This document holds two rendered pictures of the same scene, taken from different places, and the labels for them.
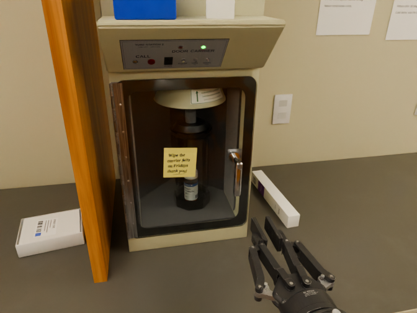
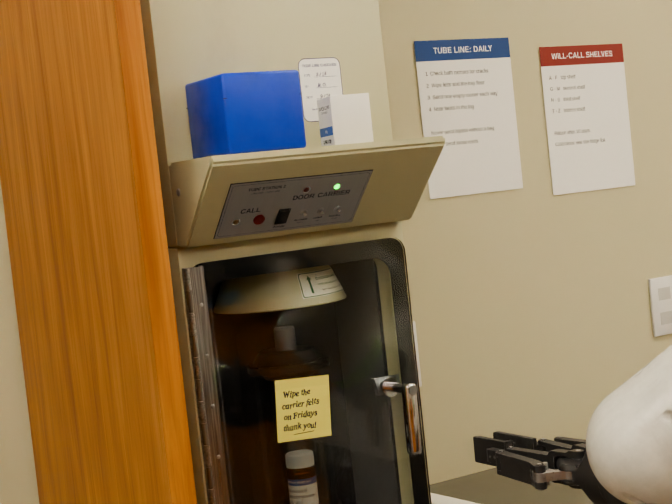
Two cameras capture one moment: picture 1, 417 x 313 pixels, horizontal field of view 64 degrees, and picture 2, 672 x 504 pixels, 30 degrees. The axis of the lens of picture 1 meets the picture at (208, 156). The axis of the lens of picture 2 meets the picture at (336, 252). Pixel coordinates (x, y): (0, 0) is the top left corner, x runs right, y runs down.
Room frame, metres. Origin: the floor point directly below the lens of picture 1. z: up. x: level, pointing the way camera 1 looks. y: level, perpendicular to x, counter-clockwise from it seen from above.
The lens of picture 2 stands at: (-0.77, 0.51, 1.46)
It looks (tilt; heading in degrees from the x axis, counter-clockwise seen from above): 3 degrees down; 341
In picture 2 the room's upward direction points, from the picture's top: 6 degrees counter-clockwise
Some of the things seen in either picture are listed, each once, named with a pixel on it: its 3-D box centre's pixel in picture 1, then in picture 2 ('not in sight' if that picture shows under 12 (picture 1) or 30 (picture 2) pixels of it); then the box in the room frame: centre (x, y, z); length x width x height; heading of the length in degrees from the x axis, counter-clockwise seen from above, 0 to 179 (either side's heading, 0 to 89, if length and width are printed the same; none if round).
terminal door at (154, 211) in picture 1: (188, 163); (317, 409); (0.70, 0.05, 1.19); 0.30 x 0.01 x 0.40; 102
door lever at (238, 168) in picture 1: (236, 174); (404, 415); (0.69, -0.07, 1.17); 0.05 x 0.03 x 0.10; 12
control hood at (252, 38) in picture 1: (191, 46); (314, 190); (0.65, 0.03, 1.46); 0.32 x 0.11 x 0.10; 102
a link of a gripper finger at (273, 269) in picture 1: (273, 269); (544, 463); (0.41, -0.11, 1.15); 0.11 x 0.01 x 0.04; 19
